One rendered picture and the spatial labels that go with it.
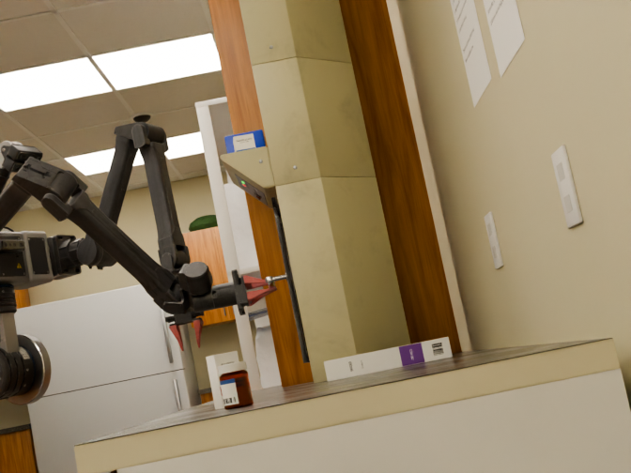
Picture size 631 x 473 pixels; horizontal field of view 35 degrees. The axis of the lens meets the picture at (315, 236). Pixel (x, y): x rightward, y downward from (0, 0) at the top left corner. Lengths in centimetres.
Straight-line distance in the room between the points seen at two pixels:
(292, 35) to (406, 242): 66
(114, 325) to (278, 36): 510
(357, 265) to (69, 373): 520
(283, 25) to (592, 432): 144
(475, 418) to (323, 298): 108
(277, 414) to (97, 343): 613
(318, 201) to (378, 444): 115
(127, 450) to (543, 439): 53
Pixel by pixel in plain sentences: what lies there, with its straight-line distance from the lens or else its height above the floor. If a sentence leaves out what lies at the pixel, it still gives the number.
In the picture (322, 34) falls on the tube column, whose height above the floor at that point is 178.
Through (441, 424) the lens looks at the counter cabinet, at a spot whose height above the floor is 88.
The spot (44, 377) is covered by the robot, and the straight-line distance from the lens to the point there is 293.
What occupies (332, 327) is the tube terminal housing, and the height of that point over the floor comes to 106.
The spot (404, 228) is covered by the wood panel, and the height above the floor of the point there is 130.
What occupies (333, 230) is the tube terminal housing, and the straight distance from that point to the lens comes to 235.
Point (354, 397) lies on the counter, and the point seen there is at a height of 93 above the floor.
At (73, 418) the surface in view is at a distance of 743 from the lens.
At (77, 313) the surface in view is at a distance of 743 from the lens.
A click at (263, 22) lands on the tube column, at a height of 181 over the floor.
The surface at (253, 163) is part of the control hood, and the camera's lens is 238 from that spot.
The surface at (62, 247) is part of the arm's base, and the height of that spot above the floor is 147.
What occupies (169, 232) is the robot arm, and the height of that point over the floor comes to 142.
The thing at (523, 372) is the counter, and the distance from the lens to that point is 131.
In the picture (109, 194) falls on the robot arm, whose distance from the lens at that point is 298.
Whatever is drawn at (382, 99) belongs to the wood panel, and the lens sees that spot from 280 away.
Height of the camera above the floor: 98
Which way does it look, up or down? 7 degrees up
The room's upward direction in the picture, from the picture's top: 11 degrees counter-clockwise
